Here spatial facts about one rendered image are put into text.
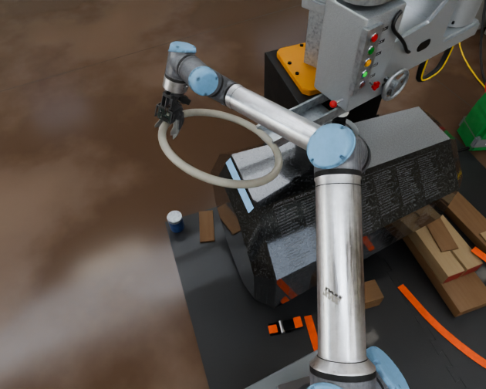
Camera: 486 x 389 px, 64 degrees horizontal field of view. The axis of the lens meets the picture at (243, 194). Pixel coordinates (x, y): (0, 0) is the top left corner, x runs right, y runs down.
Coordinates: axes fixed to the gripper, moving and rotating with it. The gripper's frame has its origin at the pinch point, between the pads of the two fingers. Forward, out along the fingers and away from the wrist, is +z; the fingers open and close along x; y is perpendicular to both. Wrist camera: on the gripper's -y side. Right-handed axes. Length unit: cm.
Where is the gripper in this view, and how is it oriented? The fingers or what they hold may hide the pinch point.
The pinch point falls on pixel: (168, 132)
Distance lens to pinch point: 161.8
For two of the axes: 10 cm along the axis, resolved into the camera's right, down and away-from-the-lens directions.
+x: 8.8, 4.5, -1.4
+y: -3.8, 5.0, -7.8
